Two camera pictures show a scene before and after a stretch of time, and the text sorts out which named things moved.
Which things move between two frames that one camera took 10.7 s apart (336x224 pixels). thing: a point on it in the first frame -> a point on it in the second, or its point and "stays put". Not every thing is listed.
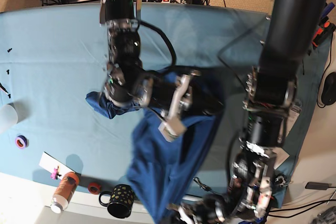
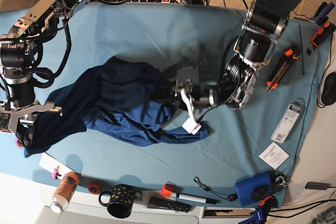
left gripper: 170,91 -> 24,134
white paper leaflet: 282,156 stays put
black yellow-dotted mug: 122,201 stays put
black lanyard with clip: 205,188 stays put
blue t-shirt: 163,173 -> 120,100
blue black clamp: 327,8 stays put
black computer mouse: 328,89 stays put
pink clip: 55,173 stays put
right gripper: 212,208 -> 198,97
